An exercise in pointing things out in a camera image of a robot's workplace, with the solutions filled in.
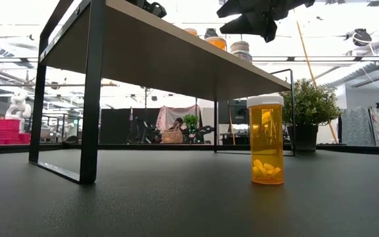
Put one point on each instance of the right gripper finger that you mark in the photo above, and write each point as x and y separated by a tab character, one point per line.
255	28
245	8

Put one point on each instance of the large orange pill bottle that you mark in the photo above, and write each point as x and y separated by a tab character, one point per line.
216	44

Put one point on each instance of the black lab robot arm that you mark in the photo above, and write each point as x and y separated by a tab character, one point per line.
204	133

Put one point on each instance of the black round ceiling fixture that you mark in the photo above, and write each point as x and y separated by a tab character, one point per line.
360	37
211	32

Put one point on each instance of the green potted plant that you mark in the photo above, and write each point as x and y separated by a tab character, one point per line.
308	102

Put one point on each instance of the orange pole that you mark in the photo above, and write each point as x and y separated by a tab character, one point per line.
231	125

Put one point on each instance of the pale draped cloth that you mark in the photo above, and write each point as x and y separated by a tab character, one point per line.
169	113

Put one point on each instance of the small green plant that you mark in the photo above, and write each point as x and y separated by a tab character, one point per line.
191	120

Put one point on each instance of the person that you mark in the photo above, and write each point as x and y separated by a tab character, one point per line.
177	123

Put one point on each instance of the black partition panel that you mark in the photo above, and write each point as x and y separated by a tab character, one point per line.
117	126

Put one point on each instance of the woven basket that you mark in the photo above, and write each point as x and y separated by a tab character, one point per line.
172	136

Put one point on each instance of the grey patterned panel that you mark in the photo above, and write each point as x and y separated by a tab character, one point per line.
357	126

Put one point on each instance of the white humanoid figure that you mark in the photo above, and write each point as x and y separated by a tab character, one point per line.
18	108

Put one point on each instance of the magenta plastic crates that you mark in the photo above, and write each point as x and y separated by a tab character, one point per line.
5	131

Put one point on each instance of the black metal table frame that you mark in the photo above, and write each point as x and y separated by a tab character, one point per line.
176	147

